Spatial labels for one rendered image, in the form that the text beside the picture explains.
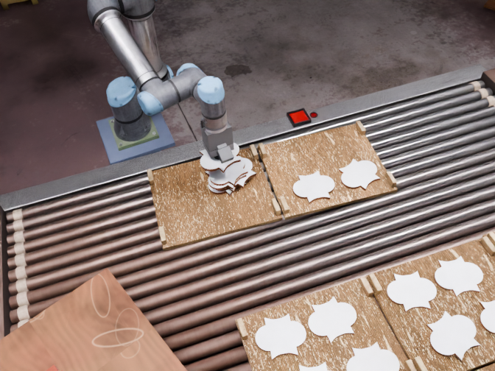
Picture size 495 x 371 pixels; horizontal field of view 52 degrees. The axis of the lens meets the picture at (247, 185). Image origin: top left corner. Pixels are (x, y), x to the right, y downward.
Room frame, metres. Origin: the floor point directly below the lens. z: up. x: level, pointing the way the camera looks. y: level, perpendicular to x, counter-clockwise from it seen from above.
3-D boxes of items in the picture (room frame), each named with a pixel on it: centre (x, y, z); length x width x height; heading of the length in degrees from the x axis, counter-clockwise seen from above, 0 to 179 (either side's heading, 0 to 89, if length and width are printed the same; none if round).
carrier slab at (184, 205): (1.13, 0.13, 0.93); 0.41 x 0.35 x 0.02; 102
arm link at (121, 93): (1.54, 0.44, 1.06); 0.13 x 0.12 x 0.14; 121
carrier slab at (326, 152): (1.21, -0.28, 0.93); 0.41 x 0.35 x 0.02; 101
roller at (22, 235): (1.28, -0.10, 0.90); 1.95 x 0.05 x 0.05; 105
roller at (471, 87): (1.37, -0.08, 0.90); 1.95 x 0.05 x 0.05; 105
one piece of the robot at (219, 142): (1.15, 0.08, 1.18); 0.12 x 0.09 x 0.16; 22
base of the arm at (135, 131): (1.55, 0.45, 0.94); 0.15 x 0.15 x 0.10
